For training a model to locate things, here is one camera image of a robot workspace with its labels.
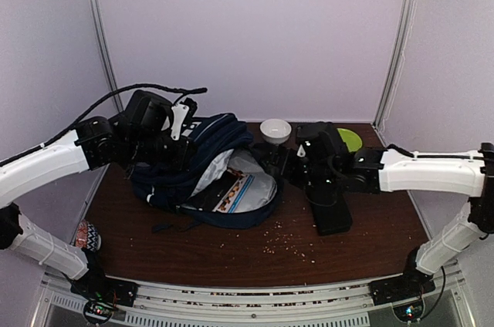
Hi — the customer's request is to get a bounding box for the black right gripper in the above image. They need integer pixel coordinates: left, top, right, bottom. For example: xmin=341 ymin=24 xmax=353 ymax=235
xmin=259 ymin=144 xmax=340 ymax=192

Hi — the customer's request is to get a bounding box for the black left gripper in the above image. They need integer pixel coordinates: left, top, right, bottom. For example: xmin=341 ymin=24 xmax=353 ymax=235
xmin=125 ymin=133 xmax=197 ymax=170

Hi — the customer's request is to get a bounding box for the navy blue student backpack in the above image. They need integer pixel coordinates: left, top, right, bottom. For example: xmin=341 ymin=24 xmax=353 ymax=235
xmin=130 ymin=113 xmax=284 ymax=230

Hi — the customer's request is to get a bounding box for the black notebook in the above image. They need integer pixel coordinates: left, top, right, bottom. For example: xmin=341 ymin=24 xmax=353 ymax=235
xmin=182 ymin=184 xmax=230 ymax=213

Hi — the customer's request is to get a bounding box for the black leather case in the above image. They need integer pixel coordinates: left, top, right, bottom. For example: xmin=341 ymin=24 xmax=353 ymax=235
xmin=307 ymin=190 xmax=353 ymax=236

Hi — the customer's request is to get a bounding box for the blue illustrated book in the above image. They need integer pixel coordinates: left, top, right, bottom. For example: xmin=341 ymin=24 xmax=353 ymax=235
xmin=212 ymin=168 xmax=254 ymax=214

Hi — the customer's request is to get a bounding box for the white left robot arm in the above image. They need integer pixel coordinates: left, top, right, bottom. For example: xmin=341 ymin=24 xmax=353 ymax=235
xmin=1 ymin=83 xmax=206 ymax=302

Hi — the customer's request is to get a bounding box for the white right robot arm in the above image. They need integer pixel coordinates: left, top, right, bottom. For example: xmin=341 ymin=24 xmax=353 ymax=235
xmin=257 ymin=119 xmax=493 ymax=305

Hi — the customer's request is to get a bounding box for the white ceramic bowl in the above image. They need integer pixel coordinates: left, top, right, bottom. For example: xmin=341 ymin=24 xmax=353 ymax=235
xmin=259 ymin=119 xmax=292 ymax=145

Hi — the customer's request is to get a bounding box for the green plate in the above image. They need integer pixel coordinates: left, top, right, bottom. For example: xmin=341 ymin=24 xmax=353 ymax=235
xmin=337 ymin=128 xmax=364 ymax=153

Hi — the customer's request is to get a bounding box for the red patterned bowl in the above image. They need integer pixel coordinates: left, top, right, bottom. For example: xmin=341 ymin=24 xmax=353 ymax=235
xmin=73 ymin=219 xmax=102 ymax=252

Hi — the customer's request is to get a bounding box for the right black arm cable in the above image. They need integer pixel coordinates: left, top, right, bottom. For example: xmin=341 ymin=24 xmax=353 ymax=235
xmin=385 ymin=143 xmax=494 ymax=162

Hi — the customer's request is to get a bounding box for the front metal rail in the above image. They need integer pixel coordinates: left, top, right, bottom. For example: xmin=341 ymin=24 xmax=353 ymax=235
xmin=32 ymin=261 xmax=470 ymax=327

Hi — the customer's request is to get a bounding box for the right aluminium frame post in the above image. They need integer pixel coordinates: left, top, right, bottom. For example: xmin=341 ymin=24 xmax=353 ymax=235
xmin=374 ymin=0 xmax=416 ymax=131

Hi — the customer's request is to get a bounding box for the aluminium frame post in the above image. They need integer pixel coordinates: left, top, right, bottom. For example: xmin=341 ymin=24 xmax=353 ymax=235
xmin=89 ymin=0 xmax=118 ymax=91
xmin=374 ymin=0 xmax=416 ymax=131

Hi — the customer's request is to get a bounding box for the left aluminium frame post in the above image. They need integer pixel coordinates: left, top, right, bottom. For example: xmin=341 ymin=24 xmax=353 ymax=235
xmin=89 ymin=0 xmax=118 ymax=91

